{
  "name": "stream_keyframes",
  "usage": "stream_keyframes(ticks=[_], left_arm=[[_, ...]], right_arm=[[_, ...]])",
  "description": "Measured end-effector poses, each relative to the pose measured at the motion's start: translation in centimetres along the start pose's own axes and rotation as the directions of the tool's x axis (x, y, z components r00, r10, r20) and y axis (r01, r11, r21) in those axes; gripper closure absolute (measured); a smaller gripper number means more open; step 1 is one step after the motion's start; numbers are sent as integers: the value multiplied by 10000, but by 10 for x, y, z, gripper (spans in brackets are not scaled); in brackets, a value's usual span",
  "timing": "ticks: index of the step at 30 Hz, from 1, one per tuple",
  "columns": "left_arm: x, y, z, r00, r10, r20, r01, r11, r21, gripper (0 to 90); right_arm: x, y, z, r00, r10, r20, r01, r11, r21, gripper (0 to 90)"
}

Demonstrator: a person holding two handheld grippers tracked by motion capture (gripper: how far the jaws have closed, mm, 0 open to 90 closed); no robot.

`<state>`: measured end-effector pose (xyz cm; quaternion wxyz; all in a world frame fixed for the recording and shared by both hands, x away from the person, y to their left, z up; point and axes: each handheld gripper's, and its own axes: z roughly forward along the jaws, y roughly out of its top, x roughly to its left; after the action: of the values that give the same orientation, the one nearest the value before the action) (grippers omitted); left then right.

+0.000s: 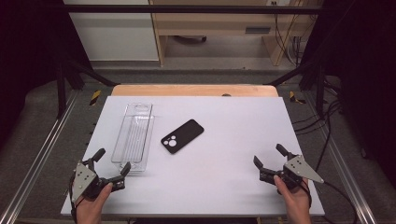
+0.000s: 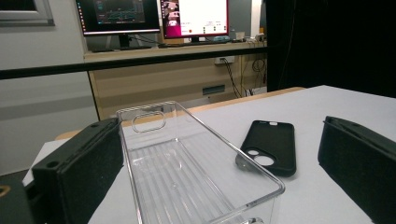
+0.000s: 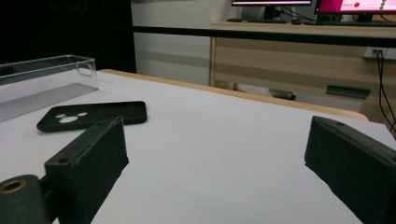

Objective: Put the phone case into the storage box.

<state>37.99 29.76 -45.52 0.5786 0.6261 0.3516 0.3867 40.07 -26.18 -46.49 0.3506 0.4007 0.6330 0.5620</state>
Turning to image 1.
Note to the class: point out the person's right hand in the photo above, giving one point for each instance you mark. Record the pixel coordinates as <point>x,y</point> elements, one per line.
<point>297,205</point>

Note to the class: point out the person's left hand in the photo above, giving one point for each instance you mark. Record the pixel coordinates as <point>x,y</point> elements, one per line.
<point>90,210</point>

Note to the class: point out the black frame post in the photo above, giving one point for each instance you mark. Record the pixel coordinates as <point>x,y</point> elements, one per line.
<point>61,90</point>
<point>320,90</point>

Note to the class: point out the black horizontal frame bar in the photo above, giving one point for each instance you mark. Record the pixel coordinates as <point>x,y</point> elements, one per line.
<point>186,9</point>

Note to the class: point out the wooden table edge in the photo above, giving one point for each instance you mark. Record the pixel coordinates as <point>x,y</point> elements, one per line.
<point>193,90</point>

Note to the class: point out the black diagonal frame brace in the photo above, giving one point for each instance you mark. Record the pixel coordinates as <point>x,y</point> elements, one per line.
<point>289,74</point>
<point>93,73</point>

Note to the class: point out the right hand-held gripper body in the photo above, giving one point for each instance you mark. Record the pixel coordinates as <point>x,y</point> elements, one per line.
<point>299,168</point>

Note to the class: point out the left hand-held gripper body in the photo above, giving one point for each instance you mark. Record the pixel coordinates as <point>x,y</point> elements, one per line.
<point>83,180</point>

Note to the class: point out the black phone case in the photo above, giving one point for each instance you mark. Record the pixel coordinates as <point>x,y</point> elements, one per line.
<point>183,135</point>

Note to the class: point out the aluminium floor rail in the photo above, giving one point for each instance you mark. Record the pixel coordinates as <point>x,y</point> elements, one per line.
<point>342,165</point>
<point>37,158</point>

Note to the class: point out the light wooden desk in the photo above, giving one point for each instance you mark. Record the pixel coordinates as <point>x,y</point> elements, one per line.
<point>218,23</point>

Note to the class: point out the grey desk label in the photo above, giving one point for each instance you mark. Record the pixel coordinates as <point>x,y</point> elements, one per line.
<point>257,30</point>

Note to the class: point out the dark curved object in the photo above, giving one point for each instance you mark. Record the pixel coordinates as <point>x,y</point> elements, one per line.
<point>190,39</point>

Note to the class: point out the clear plastic packaging tray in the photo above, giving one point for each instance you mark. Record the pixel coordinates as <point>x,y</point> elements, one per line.
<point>134,137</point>

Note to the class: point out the yellow black tape marker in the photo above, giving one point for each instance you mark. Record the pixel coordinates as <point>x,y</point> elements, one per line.
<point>295,98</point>
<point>95,97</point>

